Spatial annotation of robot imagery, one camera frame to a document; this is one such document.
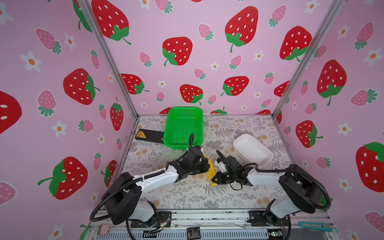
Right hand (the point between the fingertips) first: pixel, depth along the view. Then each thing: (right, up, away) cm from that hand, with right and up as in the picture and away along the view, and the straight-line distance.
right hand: (211, 180), depth 85 cm
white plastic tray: (+29, +15, +14) cm, 35 cm away
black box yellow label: (-47, +26, +21) cm, 57 cm away
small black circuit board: (-10, -19, -17) cm, 27 cm away
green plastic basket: (-22, +35, +32) cm, 52 cm away
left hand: (0, +9, -4) cm, 10 cm away
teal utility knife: (+52, -17, -14) cm, 56 cm away
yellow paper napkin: (+1, +4, +5) cm, 6 cm away
